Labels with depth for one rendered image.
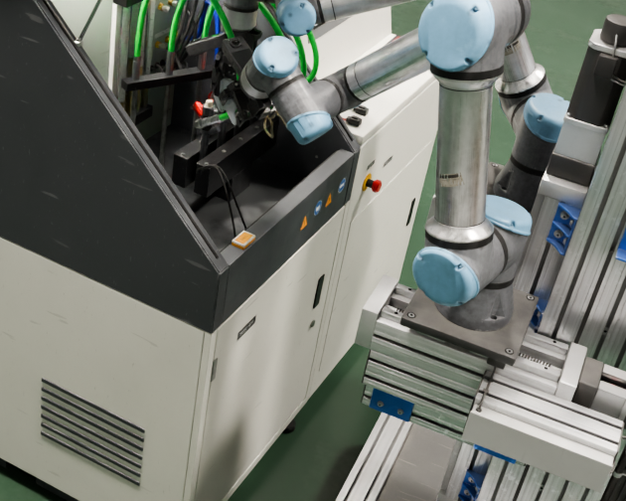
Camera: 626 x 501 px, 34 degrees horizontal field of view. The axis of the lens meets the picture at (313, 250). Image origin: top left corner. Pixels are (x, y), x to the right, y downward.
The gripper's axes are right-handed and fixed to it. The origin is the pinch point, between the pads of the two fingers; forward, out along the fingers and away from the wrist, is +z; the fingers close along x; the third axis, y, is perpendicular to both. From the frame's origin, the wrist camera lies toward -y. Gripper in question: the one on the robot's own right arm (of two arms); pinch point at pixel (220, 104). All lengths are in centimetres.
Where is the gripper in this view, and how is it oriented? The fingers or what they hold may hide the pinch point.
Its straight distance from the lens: 237.2
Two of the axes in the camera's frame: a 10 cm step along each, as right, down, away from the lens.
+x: 4.5, -4.4, 7.8
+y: 8.8, 3.7, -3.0
